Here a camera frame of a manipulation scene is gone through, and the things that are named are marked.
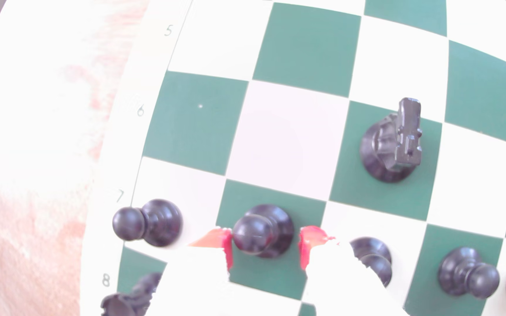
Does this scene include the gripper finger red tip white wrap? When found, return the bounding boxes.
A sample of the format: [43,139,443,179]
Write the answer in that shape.
[147,227,235,316]
[298,226,408,316]

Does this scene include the black chess pawn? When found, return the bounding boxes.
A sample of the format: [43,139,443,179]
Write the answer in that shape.
[350,237,393,288]
[438,247,501,300]
[232,204,295,259]
[112,199,184,247]

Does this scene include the black chess rook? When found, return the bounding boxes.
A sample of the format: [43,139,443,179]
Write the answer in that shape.
[100,272,163,316]

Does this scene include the black chess knight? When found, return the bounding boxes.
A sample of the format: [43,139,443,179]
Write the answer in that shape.
[359,97,424,183]

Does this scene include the green and white chess board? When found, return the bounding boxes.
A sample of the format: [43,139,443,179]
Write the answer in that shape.
[79,0,506,316]

